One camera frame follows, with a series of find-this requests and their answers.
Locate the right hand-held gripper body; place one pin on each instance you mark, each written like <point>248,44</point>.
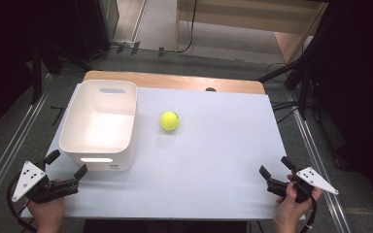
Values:
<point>314,179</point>

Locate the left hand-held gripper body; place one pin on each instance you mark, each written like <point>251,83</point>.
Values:
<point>29,178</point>

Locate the white plastic bin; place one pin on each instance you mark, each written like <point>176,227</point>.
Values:
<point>100,129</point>

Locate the yellow tennis ball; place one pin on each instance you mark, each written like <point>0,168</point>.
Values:
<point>169,121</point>

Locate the person's right hand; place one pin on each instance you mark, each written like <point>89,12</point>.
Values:
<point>289,213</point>

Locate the person's left hand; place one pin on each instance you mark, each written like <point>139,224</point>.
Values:
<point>48,215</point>

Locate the white table mat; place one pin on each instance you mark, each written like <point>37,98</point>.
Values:
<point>207,161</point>

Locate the black metal stand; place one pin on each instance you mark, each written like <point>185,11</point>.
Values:
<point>37,74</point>
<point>301,77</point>

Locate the dark round table grommet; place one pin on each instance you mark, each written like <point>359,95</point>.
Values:
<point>210,89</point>

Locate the wooden table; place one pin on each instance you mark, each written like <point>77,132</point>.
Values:
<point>175,81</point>

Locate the black cabinet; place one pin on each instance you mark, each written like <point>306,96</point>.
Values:
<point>94,22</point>

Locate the black tape strip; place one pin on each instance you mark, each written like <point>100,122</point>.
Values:
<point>161,51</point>

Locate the light wooden furniture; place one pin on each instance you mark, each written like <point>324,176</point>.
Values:
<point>239,16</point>

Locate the metal floor rail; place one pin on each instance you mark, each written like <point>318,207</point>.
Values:
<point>317,161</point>
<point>9,155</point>

